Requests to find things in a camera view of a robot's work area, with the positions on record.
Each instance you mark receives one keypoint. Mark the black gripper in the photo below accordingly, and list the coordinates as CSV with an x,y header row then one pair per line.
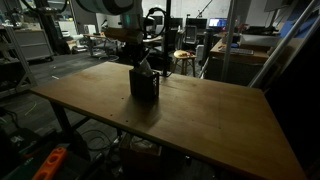
x,y
136,53

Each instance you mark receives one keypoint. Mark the black mesh box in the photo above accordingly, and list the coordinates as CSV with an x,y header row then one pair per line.
x,y
143,85

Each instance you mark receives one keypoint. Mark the cardboard box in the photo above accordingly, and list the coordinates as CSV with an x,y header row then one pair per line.
x,y
140,156

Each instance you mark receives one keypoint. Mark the white rectangular box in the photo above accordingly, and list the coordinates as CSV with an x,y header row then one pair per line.
x,y
260,40

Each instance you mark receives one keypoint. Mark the black vertical pole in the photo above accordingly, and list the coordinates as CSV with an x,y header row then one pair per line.
x,y
166,40

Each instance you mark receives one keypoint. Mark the round wooden stool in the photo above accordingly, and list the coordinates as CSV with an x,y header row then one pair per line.
x,y
183,54

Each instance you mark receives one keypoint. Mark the grey mesh office chair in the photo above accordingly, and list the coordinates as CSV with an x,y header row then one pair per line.
x,y
190,35

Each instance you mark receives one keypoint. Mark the black unlit monitor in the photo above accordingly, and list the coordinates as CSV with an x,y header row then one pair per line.
x,y
196,23

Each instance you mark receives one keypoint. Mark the lit computer monitor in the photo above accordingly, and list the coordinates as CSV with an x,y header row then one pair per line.
x,y
217,22

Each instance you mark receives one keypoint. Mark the silver aluminium bar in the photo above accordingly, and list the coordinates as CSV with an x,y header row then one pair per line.
x,y
230,40
283,43

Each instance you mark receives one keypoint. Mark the grey drawer cabinet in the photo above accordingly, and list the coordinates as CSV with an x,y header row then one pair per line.
x,y
33,45

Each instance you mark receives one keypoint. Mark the wooden workbench with drawers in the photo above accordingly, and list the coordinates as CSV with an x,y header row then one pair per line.
x,y
240,63

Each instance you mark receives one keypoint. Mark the computer keyboard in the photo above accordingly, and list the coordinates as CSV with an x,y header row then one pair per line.
x,y
241,51

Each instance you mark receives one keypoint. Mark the large orange plastic tool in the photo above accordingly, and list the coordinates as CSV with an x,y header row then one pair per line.
x,y
50,163

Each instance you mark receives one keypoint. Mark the black metal table frame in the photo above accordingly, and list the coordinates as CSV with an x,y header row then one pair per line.
x,y
61,120

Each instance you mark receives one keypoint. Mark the metal shelf frame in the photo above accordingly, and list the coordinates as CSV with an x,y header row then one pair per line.
x,y
20,66

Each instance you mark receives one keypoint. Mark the blue wall panel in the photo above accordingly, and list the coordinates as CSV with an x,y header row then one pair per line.
x,y
300,20

